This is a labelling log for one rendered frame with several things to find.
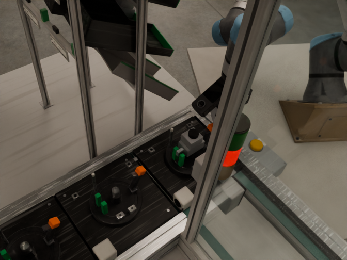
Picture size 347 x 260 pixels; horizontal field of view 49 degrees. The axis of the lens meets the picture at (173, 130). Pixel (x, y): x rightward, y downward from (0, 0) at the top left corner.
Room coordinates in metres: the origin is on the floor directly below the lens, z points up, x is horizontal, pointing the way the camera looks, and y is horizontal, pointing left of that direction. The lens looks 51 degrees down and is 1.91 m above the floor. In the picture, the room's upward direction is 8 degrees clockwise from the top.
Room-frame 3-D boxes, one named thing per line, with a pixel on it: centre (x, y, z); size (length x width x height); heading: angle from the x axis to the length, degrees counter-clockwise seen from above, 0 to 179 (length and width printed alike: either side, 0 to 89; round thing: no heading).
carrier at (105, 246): (0.47, 0.12, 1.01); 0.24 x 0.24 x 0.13; 45
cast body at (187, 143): (0.65, -0.05, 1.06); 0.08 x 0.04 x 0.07; 135
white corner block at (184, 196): (0.51, -0.06, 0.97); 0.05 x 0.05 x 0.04; 45
